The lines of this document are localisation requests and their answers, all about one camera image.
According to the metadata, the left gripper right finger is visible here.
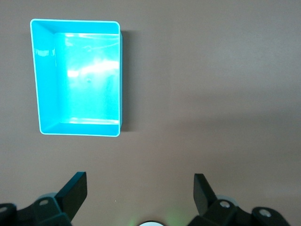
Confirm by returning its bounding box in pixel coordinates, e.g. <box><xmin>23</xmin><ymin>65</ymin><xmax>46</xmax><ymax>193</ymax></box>
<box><xmin>188</xmin><ymin>173</ymin><xmax>290</xmax><ymax>226</ymax></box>

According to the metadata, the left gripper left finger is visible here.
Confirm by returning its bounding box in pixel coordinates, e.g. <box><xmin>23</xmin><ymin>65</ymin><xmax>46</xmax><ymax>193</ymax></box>
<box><xmin>0</xmin><ymin>171</ymin><xmax>88</xmax><ymax>226</ymax></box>

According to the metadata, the brown table mat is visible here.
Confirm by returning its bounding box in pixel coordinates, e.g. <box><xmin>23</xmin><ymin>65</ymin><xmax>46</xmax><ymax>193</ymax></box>
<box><xmin>0</xmin><ymin>0</ymin><xmax>301</xmax><ymax>226</ymax></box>

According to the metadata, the teal plastic bin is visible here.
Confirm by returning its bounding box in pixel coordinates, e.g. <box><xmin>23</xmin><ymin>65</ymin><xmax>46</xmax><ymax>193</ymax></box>
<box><xmin>30</xmin><ymin>18</ymin><xmax>124</xmax><ymax>138</ymax></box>

